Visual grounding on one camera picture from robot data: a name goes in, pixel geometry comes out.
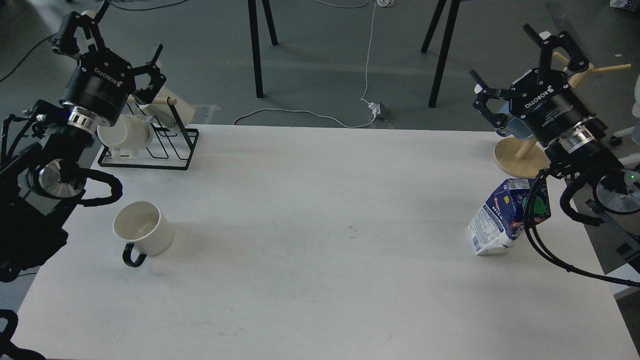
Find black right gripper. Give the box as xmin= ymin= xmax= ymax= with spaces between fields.
xmin=469 ymin=23 xmax=606 ymax=147

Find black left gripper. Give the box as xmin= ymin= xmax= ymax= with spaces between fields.
xmin=51 ymin=10 xmax=167 ymax=126

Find blue white milk carton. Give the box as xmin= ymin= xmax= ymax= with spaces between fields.
xmin=467 ymin=178 xmax=535 ymax=256

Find white mug black handle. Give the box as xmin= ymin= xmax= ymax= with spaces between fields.
xmin=112 ymin=201 xmax=175 ymax=268

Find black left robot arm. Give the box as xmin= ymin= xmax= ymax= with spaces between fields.
xmin=0 ymin=1 xmax=166 ymax=283

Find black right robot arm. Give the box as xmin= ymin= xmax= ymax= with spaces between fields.
xmin=470 ymin=23 xmax=639 ymax=287

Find white cup in rack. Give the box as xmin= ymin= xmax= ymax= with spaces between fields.
xmin=97 ymin=114 xmax=154 ymax=159

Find cream cup in rack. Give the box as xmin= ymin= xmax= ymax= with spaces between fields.
xmin=138 ymin=87 xmax=195 ymax=137

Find blue mug on tree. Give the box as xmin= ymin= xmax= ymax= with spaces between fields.
xmin=496 ymin=102 xmax=534 ymax=141

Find wooden mug tree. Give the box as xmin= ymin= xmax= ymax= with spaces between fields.
xmin=493 ymin=63 xmax=632 ymax=178

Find white chair base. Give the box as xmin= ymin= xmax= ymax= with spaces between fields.
xmin=608 ymin=76 xmax=640 ymax=166

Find black table legs right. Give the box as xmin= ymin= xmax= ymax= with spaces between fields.
xmin=420 ymin=0 xmax=461 ymax=108

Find black table legs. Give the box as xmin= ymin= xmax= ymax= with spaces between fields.
xmin=420 ymin=0 xmax=461 ymax=108
xmin=247 ymin=0 xmax=279 ymax=99

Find black table legs left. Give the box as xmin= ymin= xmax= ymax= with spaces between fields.
xmin=247 ymin=0 xmax=279 ymax=99

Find white power adapter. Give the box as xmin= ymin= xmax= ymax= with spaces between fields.
xmin=367 ymin=102 xmax=391 ymax=121

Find black wire cup rack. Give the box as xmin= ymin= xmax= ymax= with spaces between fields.
xmin=97 ymin=96 xmax=200 ymax=171

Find black floor cable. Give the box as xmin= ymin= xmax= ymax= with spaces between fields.
xmin=0 ymin=0 xmax=188 ymax=84

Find white power cable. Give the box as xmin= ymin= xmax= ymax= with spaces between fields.
xmin=233 ymin=0 xmax=396 ymax=129

